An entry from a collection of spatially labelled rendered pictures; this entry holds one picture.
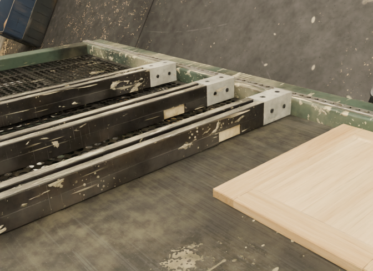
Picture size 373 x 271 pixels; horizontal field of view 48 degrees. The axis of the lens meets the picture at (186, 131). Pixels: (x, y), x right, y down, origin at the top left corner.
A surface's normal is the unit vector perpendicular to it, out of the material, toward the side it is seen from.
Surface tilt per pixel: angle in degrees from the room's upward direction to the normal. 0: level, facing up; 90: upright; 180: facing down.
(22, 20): 90
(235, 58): 0
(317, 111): 32
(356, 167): 58
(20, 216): 90
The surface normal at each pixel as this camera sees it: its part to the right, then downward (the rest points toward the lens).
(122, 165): 0.65, 0.28
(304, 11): -0.66, -0.25
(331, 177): -0.04, -0.92
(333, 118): -0.76, 0.28
